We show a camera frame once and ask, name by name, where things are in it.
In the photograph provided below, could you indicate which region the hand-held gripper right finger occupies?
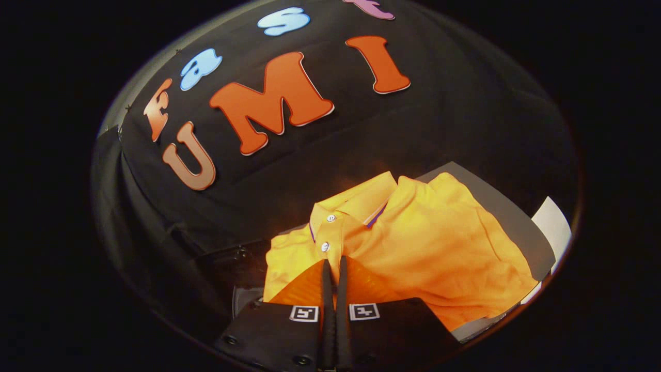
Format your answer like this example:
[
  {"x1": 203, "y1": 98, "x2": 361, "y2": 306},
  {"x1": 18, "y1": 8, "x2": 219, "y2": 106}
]
[{"x1": 337, "y1": 256, "x2": 460, "y2": 370}]

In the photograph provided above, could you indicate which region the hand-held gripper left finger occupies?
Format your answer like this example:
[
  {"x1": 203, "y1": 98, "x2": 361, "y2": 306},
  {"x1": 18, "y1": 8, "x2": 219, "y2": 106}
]
[{"x1": 214, "y1": 258, "x2": 336, "y2": 370}]

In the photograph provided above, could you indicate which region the grey washing machine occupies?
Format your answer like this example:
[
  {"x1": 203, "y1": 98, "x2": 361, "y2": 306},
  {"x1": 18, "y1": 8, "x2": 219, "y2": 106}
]
[{"x1": 230, "y1": 282, "x2": 269, "y2": 323}]

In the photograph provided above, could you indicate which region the dark transparent washing machine lid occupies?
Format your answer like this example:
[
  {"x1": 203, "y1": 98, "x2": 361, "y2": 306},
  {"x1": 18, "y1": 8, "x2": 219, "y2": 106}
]
[{"x1": 199, "y1": 240, "x2": 272, "y2": 290}]

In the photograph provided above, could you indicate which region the yellow polo shirt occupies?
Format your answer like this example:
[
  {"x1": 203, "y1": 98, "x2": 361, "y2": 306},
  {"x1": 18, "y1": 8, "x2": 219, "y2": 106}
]
[{"x1": 263, "y1": 172, "x2": 540, "y2": 331}]

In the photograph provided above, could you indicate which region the grey top cabinet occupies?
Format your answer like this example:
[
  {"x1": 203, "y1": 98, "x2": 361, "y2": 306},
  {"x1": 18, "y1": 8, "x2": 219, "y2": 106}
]
[{"x1": 279, "y1": 161, "x2": 557, "y2": 344}]

